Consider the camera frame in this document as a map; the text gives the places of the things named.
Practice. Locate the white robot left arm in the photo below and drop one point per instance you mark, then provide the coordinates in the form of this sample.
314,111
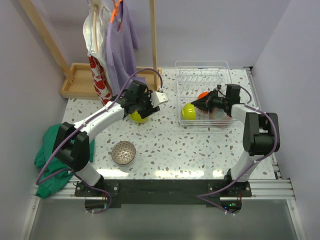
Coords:
72,143

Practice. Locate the lime green bowl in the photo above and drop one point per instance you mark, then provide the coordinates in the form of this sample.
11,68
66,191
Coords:
136,117
189,112

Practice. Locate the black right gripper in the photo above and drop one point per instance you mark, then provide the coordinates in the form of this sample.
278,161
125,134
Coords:
206,102

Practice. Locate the pink white ceramic bowl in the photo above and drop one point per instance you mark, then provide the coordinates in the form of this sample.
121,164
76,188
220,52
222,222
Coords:
219,118

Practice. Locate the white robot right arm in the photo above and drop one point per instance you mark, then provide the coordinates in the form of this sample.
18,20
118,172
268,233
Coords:
261,134

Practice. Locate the lilac purple shirt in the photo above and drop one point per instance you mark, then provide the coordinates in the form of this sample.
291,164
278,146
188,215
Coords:
120,51

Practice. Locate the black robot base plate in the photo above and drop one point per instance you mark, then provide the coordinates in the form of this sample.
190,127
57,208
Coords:
160,192

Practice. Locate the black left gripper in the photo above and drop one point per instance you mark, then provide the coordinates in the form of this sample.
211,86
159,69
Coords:
149,106

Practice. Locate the wooden clothes hanger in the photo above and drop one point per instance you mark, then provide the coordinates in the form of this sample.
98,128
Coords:
95,25

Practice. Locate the red floral white garment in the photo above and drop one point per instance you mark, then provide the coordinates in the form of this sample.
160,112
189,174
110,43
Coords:
98,60

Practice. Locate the white wire dish rack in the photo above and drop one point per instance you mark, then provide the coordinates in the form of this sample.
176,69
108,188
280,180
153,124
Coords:
195,77

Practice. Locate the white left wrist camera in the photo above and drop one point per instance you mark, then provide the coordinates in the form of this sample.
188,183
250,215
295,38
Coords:
158,98

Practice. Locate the wooden clothes rack stand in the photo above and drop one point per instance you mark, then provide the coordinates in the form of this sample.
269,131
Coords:
78,81

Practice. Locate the orange clothes hanger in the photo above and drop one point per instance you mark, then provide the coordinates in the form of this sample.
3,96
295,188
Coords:
116,18

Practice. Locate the brown patterned ceramic bowl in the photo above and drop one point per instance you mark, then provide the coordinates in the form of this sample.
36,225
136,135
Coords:
123,153

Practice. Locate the aluminium rail frame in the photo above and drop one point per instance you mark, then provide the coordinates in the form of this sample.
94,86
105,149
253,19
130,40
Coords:
162,175

